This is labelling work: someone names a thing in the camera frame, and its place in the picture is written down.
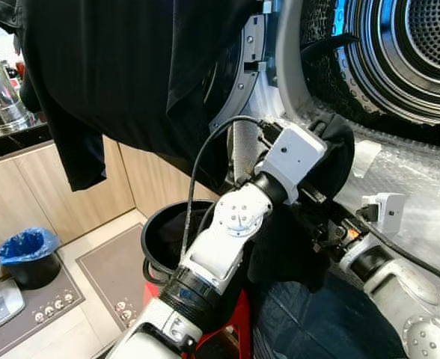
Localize small black garment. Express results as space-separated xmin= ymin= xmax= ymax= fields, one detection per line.
xmin=245 ymin=112 xmax=356 ymax=294

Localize white washing machine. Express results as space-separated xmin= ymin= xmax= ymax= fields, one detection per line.
xmin=205 ymin=0 xmax=440 ymax=300

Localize white tape strip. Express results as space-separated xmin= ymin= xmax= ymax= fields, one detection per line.
xmin=352 ymin=138 xmax=383 ymax=178

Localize blue denim jeans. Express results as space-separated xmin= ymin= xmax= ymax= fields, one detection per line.
xmin=250 ymin=268 xmax=409 ymax=359

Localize black garment in drum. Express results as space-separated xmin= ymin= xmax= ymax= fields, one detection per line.
xmin=301 ymin=30 xmax=440 ymax=147

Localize red plastic stool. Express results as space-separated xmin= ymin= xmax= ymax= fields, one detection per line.
xmin=144 ymin=280 xmax=254 ymax=359

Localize black round laundry bucket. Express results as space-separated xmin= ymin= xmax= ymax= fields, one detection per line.
xmin=141 ymin=199 xmax=222 ymax=286

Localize perforated steel washer drum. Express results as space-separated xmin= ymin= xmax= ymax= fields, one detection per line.
xmin=331 ymin=0 xmax=440 ymax=126

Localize grey printed floor mat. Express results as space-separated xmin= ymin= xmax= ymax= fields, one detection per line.
xmin=76 ymin=223 xmax=152 ymax=331
xmin=0 ymin=254 xmax=87 ymax=359

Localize large black shirt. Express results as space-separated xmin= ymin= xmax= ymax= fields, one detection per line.
xmin=0 ymin=0 xmax=282 ymax=192

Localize wooden base cabinet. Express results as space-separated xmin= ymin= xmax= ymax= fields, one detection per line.
xmin=0 ymin=138 xmax=222 ymax=249

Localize black bin with blue bag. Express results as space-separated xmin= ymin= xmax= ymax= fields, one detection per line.
xmin=0 ymin=227 xmax=62 ymax=291

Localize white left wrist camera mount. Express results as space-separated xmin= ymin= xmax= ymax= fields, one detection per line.
xmin=260 ymin=123 xmax=328 ymax=204

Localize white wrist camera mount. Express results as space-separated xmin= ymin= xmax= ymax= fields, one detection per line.
xmin=260 ymin=123 xmax=328 ymax=204
xmin=360 ymin=192 xmax=407 ymax=237

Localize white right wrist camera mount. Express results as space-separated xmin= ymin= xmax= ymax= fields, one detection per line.
xmin=360 ymin=192 xmax=407 ymax=237

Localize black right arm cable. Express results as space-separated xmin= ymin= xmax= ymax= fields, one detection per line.
xmin=355 ymin=215 xmax=440 ymax=291

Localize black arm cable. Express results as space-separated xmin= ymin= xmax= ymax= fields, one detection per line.
xmin=355 ymin=215 xmax=440 ymax=291
xmin=178 ymin=114 xmax=269 ymax=264

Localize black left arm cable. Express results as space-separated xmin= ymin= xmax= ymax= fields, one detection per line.
xmin=178 ymin=114 xmax=269 ymax=264

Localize grey washer door frame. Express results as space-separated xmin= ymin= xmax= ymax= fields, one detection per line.
xmin=205 ymin=0 xmax=282 ymax=137

